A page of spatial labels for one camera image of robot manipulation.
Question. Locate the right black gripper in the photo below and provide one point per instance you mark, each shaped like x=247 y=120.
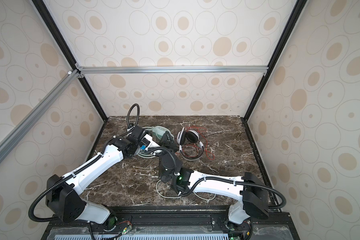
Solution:
x=167 y=147

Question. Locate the mint green headphones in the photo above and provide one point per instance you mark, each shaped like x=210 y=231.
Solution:
x=159 y=136

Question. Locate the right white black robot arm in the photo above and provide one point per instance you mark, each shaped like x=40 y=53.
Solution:
x=253 y=199

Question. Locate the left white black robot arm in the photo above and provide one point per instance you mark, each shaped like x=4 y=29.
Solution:
x=63 y=193

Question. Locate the white black red headphones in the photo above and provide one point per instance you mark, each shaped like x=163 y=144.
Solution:
x=190 y=138

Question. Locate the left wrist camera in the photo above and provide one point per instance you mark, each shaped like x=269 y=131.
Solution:
x=148 y=143

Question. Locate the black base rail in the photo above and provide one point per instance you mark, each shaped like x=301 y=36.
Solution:
x=177 y=223

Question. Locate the horizontal aluminium rail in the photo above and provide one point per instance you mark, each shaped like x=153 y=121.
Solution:
x=177 y=70

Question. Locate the left diagonal aluminium rail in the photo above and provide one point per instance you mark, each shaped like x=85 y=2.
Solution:
x=14 y=137

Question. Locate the left black frame post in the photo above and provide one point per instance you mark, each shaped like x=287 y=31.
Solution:
x=50 y=23

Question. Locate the black frame post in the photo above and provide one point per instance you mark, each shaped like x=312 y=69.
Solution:
x=50 y=23
x=290 y=25

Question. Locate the right black frame post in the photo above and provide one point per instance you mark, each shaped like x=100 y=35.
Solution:
x=290 y=25

